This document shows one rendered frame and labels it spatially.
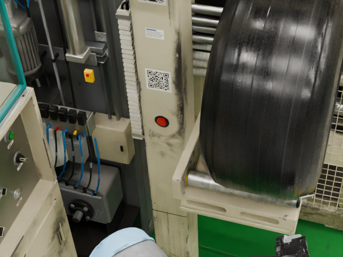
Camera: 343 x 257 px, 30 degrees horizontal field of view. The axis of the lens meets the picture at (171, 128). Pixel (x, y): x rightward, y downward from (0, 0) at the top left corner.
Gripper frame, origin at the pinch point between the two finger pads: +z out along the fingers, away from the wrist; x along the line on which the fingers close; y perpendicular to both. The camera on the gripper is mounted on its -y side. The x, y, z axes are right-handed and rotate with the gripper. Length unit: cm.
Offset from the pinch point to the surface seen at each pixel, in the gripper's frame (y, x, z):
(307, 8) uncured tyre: 24, 59, -9
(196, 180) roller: -21.6, 19.7, 13.2
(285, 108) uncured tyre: 13.0, 39.0, -19.7
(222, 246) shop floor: -42, -33, 96
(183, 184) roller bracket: -25.6, 19.8, 12.8
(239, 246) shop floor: -35, -36, 97
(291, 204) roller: 3.5, 6.1, 10.9
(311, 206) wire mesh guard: 2, -21, 82
